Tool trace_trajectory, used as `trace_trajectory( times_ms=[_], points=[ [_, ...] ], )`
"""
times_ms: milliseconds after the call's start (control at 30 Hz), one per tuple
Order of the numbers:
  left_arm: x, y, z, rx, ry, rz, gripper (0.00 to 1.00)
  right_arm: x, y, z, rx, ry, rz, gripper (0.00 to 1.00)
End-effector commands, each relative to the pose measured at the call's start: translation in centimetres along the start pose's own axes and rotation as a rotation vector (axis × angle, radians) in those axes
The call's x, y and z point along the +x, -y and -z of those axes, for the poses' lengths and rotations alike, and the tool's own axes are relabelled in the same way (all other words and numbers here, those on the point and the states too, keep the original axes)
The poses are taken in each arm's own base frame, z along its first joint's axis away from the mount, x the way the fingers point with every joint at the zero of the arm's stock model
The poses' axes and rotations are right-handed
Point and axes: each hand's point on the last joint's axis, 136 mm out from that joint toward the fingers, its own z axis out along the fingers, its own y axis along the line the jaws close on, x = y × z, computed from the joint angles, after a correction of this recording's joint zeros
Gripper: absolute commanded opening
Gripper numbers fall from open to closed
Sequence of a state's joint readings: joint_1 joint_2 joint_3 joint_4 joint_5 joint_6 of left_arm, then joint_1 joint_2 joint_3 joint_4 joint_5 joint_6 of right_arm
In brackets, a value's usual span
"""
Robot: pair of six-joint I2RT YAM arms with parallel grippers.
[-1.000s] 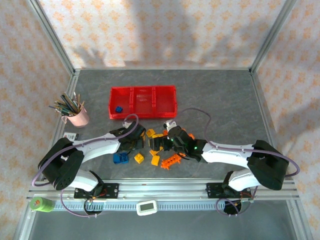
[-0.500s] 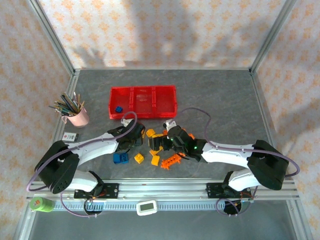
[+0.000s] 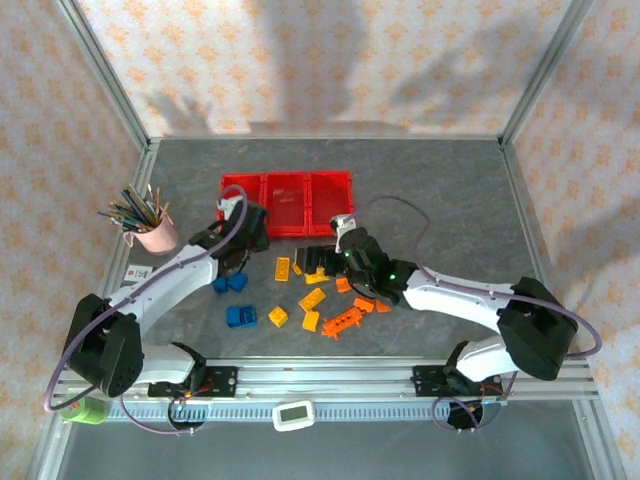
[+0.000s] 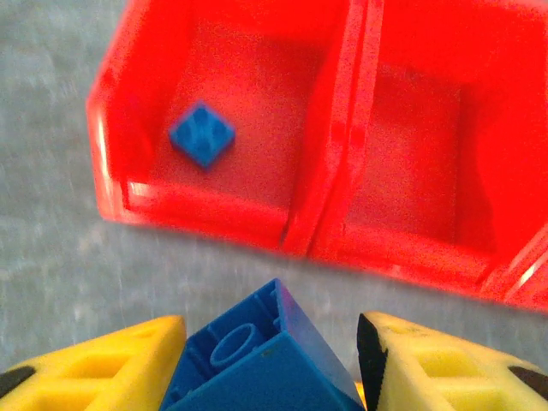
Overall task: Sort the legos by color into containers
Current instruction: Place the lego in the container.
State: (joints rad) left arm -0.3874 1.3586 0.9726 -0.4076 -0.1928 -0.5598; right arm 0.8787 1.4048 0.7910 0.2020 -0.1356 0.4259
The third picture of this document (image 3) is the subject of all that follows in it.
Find aluminium mounting rail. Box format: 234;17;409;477
49;357;599;401

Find large blue lego brick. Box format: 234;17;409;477
225;304;259;330

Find white digital timer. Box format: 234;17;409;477
272;399;317;432

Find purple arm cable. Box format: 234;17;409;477
349;197;603;359
43;183;250;414

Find pink cup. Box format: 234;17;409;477
123;214;180;257

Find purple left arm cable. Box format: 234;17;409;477
43;183;250;414

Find green tape roll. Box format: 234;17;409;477
59;397;110;426

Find orange long lego beam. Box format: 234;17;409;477
321;305;366;341

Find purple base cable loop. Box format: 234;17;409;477
432;372;519;434
121;394;196;435

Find aluminium frame side rail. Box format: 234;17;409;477
499;142;629;480
27;142;161;480

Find aluminium frame post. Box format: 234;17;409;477
499;0;599;147
53;0;151;149

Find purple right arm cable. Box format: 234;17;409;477
349;197;603;359

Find grey slotted cable duct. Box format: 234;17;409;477
107;402;501;422

